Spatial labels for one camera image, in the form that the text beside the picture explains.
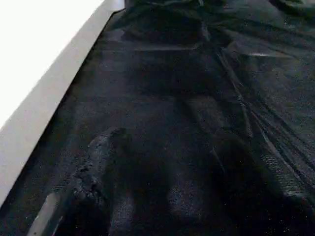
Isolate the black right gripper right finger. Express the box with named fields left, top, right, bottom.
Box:
left=209, top=132, right=315, bottom=236

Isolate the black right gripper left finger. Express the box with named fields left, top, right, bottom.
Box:
left=27, top=127, right=129, bottom=236

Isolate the white plastic table top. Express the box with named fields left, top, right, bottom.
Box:
left=0, top=0, right=126, bottom=206

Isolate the black mat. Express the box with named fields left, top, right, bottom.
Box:
left=0, top=0, right=315, bottom=236

